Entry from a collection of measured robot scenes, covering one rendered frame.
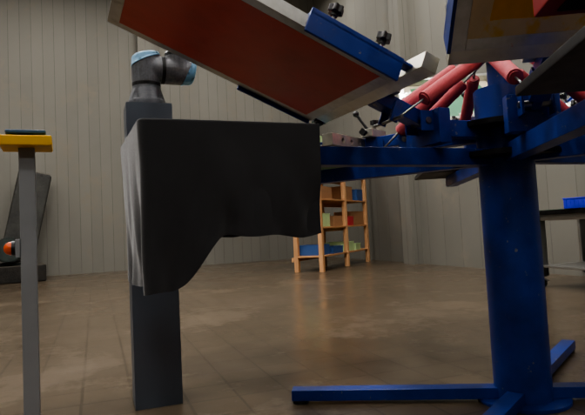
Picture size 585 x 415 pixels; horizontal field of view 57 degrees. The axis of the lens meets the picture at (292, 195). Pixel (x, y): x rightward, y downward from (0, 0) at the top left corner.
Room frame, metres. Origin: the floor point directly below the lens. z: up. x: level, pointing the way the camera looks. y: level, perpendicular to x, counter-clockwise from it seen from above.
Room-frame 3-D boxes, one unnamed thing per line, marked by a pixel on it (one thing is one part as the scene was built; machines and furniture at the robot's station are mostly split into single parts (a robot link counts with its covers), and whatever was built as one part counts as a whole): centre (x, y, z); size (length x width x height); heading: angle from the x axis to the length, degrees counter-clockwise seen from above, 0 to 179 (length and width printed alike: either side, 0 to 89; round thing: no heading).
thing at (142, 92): (2.22, 0.59, 1.25); 0.15 x 0.15 x 0.10
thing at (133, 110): (2.22, 0.59, 0.60); 0.18 x 0.18 x 1.20; 20
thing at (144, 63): (2.22, 0.58, 1.37); 0.13 x 0.12 x 0.14; 113
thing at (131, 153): (1.49, 0.43, 0.74); 0.45 x 0.03 x 0.43; 23
